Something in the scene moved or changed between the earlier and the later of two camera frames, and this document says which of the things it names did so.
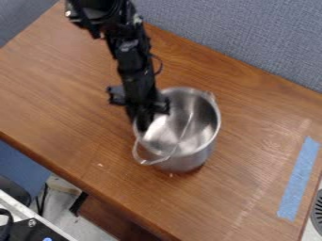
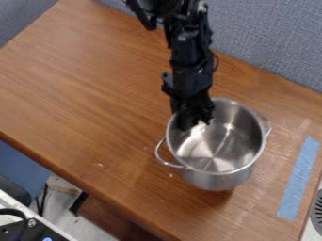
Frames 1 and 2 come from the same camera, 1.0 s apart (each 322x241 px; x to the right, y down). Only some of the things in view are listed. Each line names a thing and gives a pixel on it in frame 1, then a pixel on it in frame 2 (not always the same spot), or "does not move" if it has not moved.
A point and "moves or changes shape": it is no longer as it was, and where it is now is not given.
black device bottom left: [30, 230] does not move
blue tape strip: [297, 181] does not move
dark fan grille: [317, 213] does not move
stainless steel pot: [181, 142] moves or changes shape
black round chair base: [14, 189] does not move
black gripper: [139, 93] -> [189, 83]
